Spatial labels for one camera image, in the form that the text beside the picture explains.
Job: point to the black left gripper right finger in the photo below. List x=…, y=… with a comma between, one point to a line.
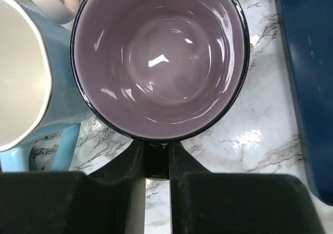
x=207, y=202

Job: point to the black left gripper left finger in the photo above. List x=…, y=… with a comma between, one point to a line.
x=109, y=200

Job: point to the light blue faceted mug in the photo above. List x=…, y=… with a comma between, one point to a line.
x=39, y=95

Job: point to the purple mug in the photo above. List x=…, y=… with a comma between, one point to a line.
x=160, y=71

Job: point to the dark blue tray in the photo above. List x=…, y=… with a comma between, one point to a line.
x=306, y=31

